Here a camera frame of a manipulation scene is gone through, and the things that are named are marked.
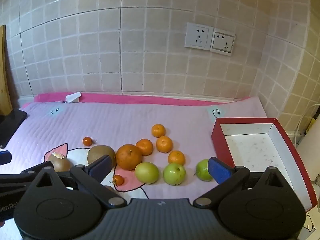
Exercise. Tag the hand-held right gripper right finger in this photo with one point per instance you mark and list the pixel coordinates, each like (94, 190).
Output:
(220, 170)

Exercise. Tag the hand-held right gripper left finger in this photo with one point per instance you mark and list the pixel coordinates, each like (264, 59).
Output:
(102, 168)

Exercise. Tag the small mandarin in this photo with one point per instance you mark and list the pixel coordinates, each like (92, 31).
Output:
(176, 157)
(164, 144)
(158, 130)
(144, 147)

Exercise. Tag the wooden cutting board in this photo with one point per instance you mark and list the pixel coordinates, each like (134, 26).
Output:
(3, 75)

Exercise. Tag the brown kiwi with sticker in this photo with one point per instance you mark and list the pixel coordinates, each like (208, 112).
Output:
(60, 163)

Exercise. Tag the white electric kettle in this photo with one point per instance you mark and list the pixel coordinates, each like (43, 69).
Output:
(311, 160)

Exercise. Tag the pink quilted mat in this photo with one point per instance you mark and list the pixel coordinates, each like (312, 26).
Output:
(150, 115)

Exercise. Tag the cherry tomato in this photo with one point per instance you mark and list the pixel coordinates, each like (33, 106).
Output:
(87, 141)
(118, 180)

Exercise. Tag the white paper tag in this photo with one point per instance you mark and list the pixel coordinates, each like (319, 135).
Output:
(73, 97)

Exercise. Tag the green apple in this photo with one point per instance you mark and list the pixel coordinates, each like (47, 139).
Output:
(174, 174)
(203, 170)
(147, 172)

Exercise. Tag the red-rimmed white fruit box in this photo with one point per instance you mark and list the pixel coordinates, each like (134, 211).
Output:
(250, 150)

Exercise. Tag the white wall socket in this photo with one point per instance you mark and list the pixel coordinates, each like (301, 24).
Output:
(199, 35)

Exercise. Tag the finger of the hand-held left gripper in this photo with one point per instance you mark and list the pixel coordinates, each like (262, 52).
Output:
(5, 157)
(27, 173)

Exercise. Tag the large orange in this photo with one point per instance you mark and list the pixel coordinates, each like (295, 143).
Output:
(128, 157)

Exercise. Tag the beige framed wall socket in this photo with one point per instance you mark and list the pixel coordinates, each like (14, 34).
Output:
(222, 43)

